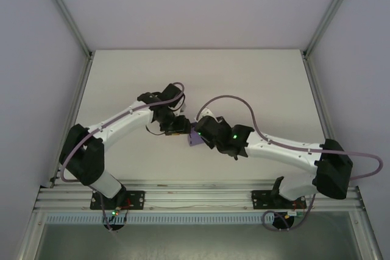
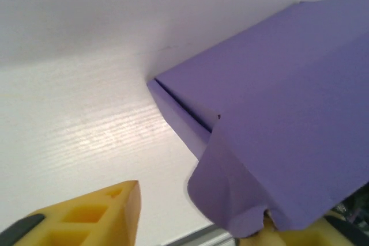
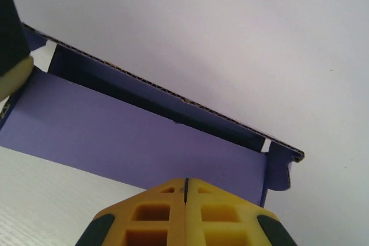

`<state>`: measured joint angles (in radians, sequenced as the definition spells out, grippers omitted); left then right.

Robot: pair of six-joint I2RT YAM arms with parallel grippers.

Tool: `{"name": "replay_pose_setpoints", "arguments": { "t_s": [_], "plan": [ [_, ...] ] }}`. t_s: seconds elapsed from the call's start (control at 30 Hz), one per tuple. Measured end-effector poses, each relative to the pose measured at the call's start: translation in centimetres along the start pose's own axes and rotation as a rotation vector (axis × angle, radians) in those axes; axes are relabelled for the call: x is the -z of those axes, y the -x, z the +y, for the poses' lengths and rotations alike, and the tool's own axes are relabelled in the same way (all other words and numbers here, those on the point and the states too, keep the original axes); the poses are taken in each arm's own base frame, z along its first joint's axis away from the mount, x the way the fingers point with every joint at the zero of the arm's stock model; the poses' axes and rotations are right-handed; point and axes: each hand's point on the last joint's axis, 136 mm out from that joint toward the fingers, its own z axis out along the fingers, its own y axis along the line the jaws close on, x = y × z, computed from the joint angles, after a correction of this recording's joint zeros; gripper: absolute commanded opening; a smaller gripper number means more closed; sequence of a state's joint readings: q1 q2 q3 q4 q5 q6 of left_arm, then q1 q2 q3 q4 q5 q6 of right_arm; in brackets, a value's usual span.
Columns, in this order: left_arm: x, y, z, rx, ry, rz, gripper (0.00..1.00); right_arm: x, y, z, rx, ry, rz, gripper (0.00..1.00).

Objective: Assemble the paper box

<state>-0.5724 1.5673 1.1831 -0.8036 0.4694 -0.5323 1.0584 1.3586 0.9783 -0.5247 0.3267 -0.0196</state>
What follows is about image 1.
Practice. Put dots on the purple paper box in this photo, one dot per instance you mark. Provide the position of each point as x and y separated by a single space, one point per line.
195 140

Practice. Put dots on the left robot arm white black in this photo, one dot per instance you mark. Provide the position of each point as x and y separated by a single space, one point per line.
82 150

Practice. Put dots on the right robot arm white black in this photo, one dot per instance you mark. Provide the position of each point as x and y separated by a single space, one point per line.
332 165

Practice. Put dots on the small LED connector board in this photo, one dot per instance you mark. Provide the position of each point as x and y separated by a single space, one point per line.
294 213
115 212

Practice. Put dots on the grey metal sheet panel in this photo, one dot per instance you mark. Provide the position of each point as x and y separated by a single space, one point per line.
198 241

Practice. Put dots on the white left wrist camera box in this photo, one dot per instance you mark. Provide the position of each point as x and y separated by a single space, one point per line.
183 108

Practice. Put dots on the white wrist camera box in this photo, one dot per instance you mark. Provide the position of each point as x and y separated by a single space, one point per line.
206 112
183 108

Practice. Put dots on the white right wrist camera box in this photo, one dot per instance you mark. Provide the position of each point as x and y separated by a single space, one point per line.
206 112

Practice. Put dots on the aluminium mounting rail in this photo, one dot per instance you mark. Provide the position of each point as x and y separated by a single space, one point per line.
198 194

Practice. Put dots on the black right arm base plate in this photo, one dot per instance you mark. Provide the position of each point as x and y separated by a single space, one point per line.
257 200

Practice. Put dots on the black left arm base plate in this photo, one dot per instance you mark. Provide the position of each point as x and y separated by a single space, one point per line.
137 199

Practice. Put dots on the aluminium table side rail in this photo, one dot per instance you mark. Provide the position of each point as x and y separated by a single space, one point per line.
312 83
77 98

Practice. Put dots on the aluminium frame post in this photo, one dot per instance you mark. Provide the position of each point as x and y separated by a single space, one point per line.
65 10
332 8

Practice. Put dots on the aluminium lower frame bar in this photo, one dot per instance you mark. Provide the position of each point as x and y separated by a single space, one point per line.
368 241
29 246

